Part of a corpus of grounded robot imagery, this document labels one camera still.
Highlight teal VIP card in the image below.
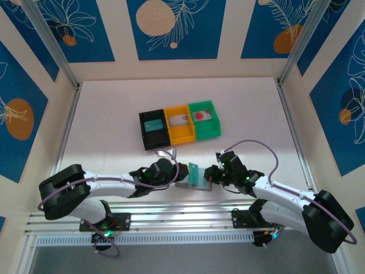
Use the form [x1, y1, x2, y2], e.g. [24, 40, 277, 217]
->
[188, 162, 206, 186]
[144, 119, 164, 132]

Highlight grey leather card holder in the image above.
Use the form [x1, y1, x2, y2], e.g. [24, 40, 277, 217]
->
[175, 167, 214, 192]

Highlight white silver VIP card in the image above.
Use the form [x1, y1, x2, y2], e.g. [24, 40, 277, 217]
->
[168, 114, 189, 127]

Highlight white card with red circles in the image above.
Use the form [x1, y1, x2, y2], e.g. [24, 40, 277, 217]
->
[193, 110, 213, 122]

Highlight black plastic bin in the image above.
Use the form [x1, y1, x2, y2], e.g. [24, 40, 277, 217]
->
[139, 110, 172, 151]

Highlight yellow plastic bin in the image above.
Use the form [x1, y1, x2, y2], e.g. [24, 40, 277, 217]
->
[164, 104, 197, 147]

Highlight green plastic bin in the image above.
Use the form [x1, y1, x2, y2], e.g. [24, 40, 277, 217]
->
[187, 99, 222, 141]

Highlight black controller board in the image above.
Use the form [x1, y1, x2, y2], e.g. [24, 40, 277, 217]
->
[91, 231, 116, 252]
[252, 231, 279, 248]

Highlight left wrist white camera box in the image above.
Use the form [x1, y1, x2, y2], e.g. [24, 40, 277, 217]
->
[155, 148, 179, 160]

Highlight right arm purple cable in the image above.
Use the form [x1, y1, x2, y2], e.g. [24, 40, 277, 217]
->
[219, 139, 358, 246]

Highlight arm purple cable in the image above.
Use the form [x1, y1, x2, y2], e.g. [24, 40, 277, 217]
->
[219, 139, 358, 246]
[37, 148, 181, 259]

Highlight aluminium mounting rail frame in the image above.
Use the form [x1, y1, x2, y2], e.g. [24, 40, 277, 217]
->
[24, 199, 340, 235]

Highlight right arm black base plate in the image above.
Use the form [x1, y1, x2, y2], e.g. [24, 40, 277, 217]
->
[230, 209, 285, 229]

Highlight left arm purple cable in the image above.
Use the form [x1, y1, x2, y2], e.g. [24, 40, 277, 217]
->
[37, 148, 181, 259]

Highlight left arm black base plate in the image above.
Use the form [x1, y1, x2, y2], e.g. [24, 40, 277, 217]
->
[79, 212, 132, 232]

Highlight white slotted cable duct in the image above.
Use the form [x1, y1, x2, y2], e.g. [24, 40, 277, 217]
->
[36, 232, 254, 247]

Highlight aluminium side rail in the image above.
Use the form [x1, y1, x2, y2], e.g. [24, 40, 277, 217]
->
[42, 85, 83, 212]
[275, 81, 322, 206]

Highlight blue floral wall panel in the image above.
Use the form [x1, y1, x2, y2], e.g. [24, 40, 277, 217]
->
[241, 0, 317, 59]
[0, 41, 49, 184]
[296, 0, 365, 76]
[309, 19, 365, 177]
[127, 0, 226, 61]
[0, 0, 60, 83]
[36, 0, 115, 63]

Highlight aluminium corner post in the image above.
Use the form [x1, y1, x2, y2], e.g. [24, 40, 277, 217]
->
[21, 0, 82, 89]
[278, 0, 333, 86]

